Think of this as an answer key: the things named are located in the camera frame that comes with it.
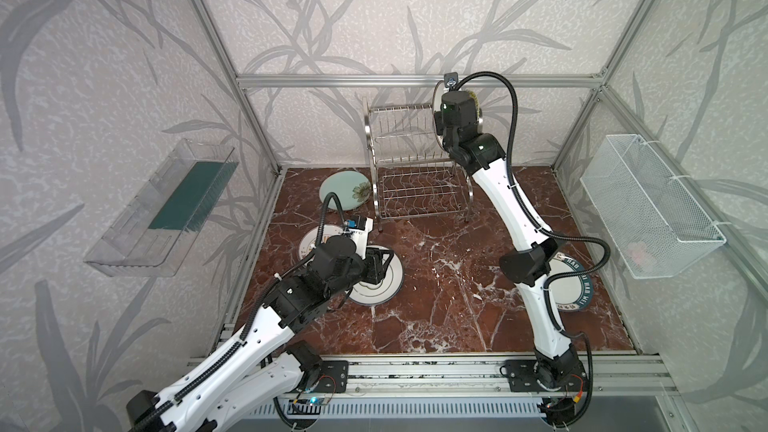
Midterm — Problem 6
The large orange sun plate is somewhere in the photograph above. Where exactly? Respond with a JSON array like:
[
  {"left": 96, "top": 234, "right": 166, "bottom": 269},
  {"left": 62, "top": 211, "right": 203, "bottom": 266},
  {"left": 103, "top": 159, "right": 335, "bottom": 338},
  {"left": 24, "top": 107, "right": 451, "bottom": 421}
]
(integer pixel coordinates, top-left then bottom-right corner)
[{"left": 432, "top": 80, "right": 446, "bottom": 137}]

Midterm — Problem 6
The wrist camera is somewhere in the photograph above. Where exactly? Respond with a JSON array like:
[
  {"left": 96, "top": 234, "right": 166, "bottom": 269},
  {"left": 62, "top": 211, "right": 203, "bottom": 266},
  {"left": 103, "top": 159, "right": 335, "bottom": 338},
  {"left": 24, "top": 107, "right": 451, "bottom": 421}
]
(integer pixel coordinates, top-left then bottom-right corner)
[
  {"left": 443, "top": 72, "right": 459, "bottom": 91},
  {"left": 344, "top": 215, "right": 373, "bottom": 259}
]

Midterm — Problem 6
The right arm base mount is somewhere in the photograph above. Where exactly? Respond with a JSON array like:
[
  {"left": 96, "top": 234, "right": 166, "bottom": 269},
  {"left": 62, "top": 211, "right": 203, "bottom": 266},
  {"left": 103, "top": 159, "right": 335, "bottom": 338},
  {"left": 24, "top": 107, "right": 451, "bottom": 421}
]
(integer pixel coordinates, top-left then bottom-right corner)
[{"left": 499, "top": 359, "right": 588, "bottom": 393}]

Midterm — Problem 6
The clear plastic tray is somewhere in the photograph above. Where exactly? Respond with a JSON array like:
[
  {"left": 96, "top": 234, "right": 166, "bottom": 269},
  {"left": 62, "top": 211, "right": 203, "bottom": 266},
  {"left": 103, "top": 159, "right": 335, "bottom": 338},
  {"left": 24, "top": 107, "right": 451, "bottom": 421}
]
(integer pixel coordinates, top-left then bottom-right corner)
[{"left": 84, "top": 139, "right": 239, "bottom": 278}]

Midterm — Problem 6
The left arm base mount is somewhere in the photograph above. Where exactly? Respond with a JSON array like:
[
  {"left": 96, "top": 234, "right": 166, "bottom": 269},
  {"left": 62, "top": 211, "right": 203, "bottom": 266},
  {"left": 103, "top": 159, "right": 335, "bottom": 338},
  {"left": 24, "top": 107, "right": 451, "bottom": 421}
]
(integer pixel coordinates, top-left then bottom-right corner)
[{"left": 290, "top": 360, "right": 350, "bottom": 394}]

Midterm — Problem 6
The small orange sun plate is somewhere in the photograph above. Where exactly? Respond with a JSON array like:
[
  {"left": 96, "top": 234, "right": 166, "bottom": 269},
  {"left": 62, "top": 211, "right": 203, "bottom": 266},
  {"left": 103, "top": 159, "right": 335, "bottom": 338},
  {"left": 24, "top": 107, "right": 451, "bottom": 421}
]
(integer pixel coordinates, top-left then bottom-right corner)
[{"left": 298, "top": 225, "right": 351, "bottom": 259}]

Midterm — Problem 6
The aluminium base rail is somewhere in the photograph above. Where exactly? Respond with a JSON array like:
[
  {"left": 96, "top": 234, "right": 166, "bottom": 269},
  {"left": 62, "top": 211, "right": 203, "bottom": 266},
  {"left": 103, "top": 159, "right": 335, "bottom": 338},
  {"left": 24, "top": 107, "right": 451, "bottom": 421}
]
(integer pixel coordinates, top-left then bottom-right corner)
[{"left": 185, "top": 352, "right": 679, "bottom": 400}]

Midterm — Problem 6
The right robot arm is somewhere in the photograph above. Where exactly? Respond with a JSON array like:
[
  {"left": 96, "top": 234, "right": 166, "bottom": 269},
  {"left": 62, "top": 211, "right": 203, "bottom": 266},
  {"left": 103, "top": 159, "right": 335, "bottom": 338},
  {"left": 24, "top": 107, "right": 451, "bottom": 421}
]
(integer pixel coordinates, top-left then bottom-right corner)
[{"left": 433, "top": 90, "right": 581, "bottom": 390}]

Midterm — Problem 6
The white plate green rim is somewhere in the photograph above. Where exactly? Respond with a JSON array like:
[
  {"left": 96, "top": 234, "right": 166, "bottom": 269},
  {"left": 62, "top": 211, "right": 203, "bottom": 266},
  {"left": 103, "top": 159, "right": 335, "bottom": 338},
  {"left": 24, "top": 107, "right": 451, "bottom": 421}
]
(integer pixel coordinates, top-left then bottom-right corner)
[{"left": 550, "top": 252, "right": 594, "bottom": 312}]

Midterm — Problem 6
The yellow green striped plate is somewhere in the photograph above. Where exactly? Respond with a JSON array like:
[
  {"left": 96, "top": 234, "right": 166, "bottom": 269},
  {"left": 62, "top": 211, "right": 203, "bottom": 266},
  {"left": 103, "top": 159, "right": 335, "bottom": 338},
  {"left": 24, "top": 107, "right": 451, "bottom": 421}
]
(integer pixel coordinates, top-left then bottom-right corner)
[{"left": 467, "top": 90, "right": 483, "bottom": 133}]

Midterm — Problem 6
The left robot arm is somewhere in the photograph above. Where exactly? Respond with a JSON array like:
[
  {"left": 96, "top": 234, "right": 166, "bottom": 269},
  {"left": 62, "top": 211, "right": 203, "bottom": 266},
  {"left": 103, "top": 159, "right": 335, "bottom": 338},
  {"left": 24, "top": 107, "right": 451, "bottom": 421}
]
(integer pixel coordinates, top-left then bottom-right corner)
[{"left": 127, "top": 235, "right": 396, "bottom": 431}]

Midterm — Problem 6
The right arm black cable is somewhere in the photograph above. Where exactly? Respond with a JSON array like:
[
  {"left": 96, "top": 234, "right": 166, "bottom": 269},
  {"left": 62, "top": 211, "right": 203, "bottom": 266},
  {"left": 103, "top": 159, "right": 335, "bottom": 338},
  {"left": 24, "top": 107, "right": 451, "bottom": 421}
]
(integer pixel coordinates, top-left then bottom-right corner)
[{"left": 455, "top": 70, "right": 612, "bottom": 421}]

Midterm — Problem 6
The stainless steel dish rack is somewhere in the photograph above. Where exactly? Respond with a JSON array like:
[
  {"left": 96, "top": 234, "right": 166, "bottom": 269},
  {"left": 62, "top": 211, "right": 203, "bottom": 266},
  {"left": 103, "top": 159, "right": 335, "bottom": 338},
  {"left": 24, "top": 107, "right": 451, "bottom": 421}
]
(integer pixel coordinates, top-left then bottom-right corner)
[{"left": 364, "top": 104, "right": 474, "bottom": 220}]

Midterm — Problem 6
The light green flower plate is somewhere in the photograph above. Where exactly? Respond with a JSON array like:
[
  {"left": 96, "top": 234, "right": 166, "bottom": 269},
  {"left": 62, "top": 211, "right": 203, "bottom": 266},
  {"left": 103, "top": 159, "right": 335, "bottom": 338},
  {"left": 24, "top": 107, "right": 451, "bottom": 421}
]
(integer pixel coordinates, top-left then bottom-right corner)
[{"left": 319, "top": 170, "right": 372, "bottom": 211}]

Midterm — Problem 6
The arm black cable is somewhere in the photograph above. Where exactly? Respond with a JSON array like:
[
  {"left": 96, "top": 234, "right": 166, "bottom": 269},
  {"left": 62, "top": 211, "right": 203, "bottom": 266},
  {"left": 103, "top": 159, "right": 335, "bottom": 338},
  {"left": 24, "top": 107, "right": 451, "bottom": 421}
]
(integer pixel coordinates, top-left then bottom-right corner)
[
  {"left": 128, "top": 191, "right": 349, "bottom": 432},
  {"left": 455, "top": 70, "right": 612, "bottom": 421}
]

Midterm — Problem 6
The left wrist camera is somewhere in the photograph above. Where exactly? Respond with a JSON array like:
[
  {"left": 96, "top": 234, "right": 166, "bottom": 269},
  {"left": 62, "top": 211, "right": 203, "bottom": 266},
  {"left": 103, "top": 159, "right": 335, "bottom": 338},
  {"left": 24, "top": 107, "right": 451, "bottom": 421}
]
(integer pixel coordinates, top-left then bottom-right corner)
[{"left": 344, "top": 215, "right": 373, "bottom": 259}]

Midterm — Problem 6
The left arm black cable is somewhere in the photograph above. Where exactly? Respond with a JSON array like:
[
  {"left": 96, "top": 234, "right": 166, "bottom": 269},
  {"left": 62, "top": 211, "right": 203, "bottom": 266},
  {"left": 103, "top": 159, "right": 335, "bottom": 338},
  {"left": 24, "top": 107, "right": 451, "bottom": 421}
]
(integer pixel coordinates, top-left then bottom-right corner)
[{"left": 128, "top": 191, "right": 349, "bottom": 432}]

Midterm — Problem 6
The white wire mesh basket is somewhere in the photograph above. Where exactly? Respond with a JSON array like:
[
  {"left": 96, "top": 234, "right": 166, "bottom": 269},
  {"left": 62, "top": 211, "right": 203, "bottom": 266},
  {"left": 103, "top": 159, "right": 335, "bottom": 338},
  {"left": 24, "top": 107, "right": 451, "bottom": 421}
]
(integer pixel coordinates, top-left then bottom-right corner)
[{"left": 581, "top": 134, "right": 727, "bottom": 280}]

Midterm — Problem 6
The white plate green emblem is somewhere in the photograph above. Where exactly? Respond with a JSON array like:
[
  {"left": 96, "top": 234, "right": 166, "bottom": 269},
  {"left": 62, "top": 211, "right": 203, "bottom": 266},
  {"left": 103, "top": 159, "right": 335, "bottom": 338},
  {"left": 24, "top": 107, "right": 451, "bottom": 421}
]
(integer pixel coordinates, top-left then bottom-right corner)
[{"left": 349, "top": 245, "right": 404, "bottom": 307}]

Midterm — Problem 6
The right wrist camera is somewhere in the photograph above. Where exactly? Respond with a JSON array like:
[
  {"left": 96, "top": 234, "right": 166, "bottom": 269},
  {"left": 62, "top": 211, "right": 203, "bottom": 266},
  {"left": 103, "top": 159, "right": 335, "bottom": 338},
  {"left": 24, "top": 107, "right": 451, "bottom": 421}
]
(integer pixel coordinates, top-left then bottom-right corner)
[{"left": 443, "top": 72, "right": 459, "bottom": 91}]

